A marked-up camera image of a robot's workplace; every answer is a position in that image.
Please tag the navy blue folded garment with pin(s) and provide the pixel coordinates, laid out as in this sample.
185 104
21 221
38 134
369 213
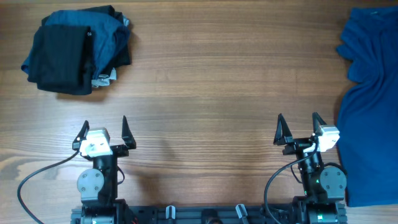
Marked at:
74 46

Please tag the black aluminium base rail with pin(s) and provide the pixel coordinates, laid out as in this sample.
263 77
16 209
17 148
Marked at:
208 214

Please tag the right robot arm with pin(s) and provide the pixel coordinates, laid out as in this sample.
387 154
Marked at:
323 184

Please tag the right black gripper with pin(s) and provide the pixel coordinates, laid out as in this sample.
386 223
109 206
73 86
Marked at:
286 137

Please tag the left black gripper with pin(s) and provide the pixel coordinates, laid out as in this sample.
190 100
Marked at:
121 150

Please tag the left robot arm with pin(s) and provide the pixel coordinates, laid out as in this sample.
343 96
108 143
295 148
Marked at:
98 186

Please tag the blue polo shirt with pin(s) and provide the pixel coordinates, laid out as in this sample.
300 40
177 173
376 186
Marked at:
368 113

